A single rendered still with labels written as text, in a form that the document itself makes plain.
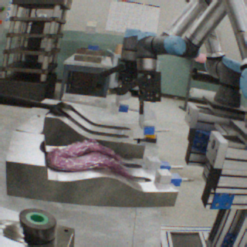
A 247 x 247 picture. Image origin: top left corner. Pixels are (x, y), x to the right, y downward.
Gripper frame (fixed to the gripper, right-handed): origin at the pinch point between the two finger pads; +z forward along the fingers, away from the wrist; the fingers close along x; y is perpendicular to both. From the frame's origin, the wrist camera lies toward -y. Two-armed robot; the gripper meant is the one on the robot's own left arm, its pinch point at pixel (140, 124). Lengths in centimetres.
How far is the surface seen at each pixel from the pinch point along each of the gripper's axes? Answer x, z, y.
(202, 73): 535, -48, 118
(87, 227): -53, 20, -11
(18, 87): 356, -14, -192
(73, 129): -7.3, 1.5, -23.1
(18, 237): -72, 17, -23
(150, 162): -19.3, 9.7, 3.7
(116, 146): -6.7, 7.0, -8.0
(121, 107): 25.9, -4.4, -8.6
